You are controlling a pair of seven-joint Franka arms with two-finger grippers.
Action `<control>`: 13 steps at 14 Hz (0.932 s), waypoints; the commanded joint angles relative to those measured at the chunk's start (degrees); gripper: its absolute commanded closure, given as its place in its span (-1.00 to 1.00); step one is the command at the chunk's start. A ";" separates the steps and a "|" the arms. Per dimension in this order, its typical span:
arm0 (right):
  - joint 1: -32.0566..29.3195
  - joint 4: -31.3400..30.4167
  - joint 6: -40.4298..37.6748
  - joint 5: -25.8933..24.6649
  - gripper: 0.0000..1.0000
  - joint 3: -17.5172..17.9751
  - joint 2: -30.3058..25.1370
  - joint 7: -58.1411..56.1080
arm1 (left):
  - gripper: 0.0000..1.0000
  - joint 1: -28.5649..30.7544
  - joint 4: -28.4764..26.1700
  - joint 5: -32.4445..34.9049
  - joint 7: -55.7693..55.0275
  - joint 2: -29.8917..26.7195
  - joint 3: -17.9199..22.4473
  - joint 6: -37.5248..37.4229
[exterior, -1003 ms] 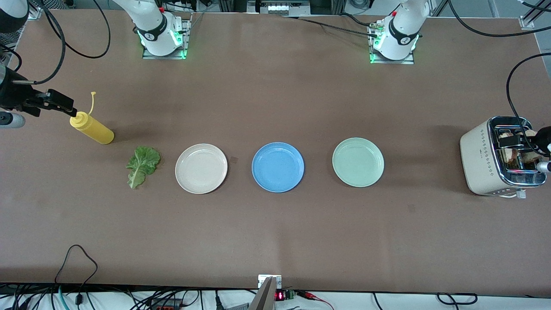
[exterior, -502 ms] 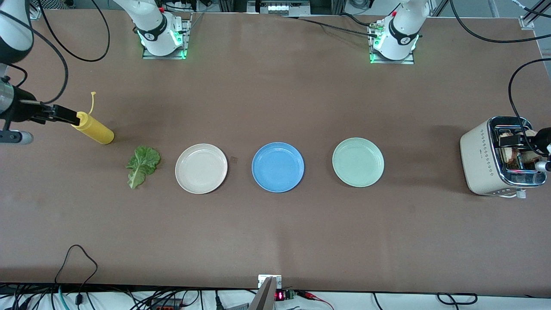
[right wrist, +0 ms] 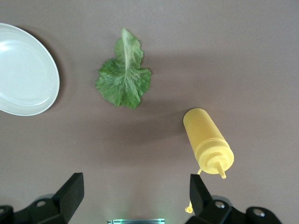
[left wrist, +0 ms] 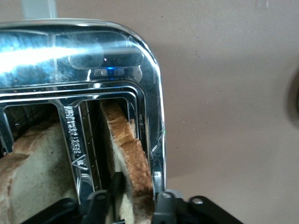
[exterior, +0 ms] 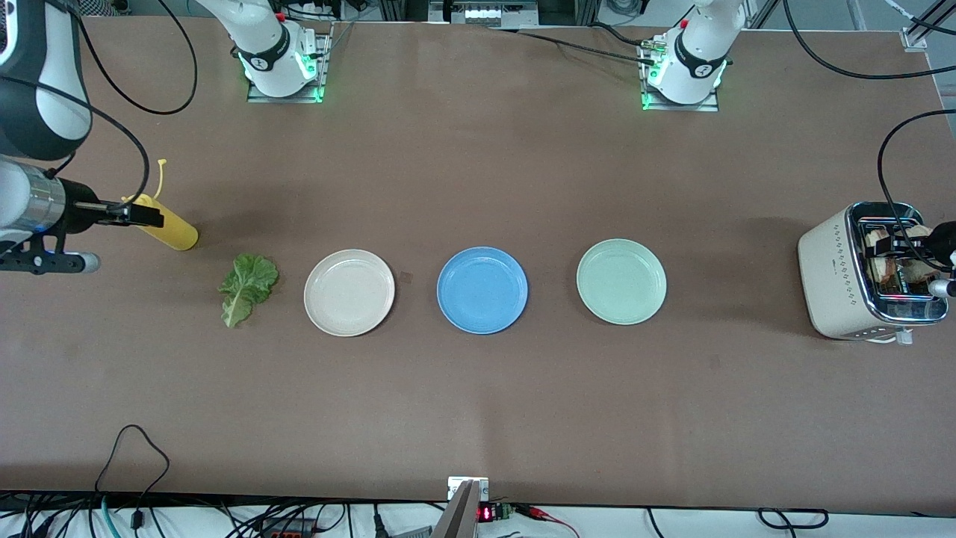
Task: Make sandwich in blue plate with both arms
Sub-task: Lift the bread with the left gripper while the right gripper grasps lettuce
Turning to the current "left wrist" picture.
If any green plate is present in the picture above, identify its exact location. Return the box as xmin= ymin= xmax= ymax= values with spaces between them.
xmin=286 ymin=69 xmax=299 ymax=129

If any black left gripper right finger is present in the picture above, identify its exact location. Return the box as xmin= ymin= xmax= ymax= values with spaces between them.
xmin=151 ymin=171 xmax=187 ymax=224

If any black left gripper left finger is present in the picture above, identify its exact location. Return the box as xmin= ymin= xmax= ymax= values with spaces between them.
xmin=81 ymin=171 xmax=127 ymax=224

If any toasted bread slice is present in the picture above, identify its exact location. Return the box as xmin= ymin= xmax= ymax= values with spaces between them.
xmin=100 ymin=99 xmax=157 ymax=224
xmin=0 ymin=121 xmax=79 ymax=224

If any cream and chrome toaster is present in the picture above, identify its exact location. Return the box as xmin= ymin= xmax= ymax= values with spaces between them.
xmin=0 ymin=0 xmax=169 ymax=224

